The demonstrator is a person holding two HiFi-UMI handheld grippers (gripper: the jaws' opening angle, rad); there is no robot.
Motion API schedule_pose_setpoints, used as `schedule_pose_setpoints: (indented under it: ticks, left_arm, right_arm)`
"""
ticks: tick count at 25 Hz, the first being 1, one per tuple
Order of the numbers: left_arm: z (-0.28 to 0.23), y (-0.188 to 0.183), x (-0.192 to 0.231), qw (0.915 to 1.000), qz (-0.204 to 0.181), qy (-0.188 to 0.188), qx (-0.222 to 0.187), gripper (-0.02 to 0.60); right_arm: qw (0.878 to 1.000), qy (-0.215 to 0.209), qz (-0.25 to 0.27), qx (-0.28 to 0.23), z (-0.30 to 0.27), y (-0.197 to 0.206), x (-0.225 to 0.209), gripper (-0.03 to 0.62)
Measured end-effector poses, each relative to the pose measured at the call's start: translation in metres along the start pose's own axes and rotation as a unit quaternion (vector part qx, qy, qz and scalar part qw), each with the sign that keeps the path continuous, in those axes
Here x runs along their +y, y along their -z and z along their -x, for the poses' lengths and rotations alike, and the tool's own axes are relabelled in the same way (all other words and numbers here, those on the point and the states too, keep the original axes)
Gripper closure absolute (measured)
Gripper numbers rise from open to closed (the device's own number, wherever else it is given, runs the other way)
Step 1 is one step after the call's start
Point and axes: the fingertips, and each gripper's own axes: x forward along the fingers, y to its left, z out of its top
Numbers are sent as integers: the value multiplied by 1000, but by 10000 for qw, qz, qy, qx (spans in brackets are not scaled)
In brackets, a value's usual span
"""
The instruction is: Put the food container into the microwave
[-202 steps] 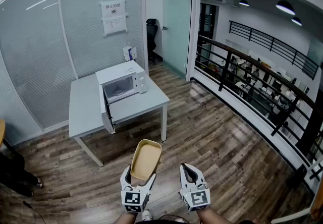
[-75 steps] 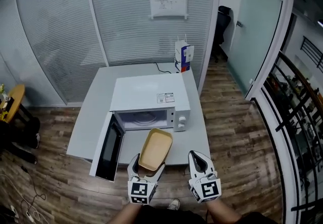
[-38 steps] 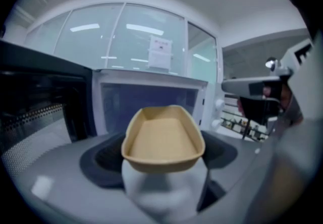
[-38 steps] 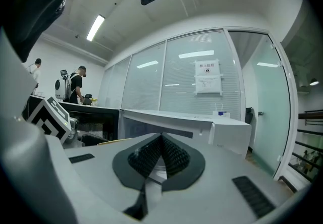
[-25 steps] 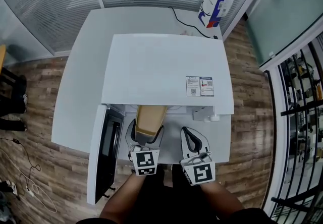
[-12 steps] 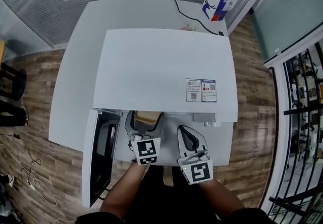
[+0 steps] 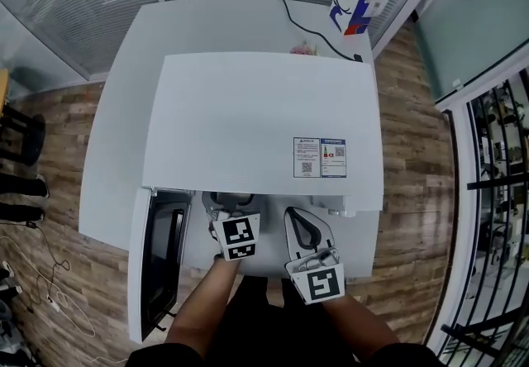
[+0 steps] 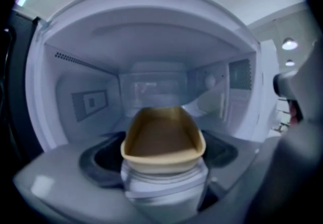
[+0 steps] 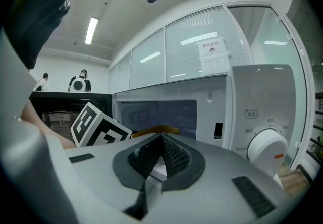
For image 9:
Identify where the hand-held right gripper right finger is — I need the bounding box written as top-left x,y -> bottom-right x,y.
141,133 -> 289,224

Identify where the black railing with wooden handrail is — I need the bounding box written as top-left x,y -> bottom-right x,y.
306,91 -> 323,170

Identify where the white sign with camera icon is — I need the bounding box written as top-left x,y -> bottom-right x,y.
197,39 -> 227,57

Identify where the ceiling strip light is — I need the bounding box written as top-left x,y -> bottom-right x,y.
84,17 -> 99,45

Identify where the frosted glass door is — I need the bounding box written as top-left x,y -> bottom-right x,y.
252,7 -> 308,166

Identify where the white printed notice sheet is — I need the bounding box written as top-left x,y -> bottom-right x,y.
199,52 -> 231,76

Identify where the white microwave knob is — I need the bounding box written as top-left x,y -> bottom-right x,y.
246,128 -> 289,179

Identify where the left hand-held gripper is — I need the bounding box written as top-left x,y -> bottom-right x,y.
70,101 -> 133,148

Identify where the yellow rectangular tray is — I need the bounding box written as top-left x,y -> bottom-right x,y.
131,125 -> 181,139

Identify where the white round backpack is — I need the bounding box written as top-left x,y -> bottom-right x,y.
69,76 -> 87,93

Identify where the white microwave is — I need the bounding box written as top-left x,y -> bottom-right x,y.
28,64 -> 307,186

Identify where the person's black shirt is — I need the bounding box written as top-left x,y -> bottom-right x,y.
4,0 -> 99,70

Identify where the person's left forearm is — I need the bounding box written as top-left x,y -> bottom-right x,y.
20,100 -> 77,149

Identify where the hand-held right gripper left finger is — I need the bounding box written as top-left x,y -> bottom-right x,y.
63,133 -> 164,224

